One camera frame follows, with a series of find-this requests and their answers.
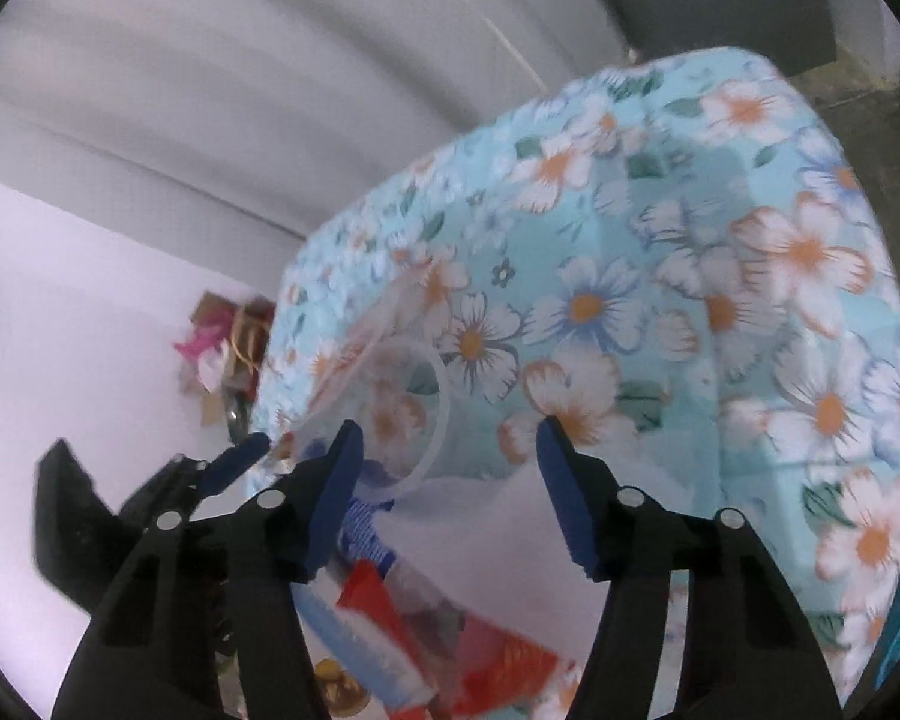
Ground white blue carton box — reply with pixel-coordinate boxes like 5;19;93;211
292;497;436;715

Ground clear plastic cup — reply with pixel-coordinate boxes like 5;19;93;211
271;271;450;504

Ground red plastic wrapper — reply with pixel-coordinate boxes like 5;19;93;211
336;561;559;718

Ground white tissue paper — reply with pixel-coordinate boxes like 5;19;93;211
374;465;608;663

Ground gift bags pile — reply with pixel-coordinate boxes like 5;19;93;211
173;293;274;444

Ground grey window curtain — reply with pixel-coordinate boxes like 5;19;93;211
0;0;628;281

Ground floral blue bed cover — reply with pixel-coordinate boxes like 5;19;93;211
253;47;900;718

